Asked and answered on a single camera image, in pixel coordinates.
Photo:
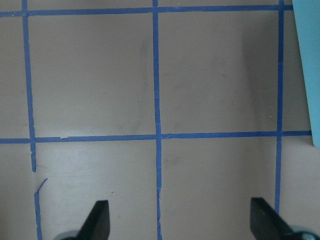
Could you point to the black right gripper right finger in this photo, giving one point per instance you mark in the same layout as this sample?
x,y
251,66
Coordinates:
x,y
265,223

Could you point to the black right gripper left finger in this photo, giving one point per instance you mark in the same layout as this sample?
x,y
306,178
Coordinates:
x,y
97,225

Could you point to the turquoise plastic bin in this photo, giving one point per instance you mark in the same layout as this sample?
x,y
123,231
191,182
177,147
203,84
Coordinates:
x,y
307,20

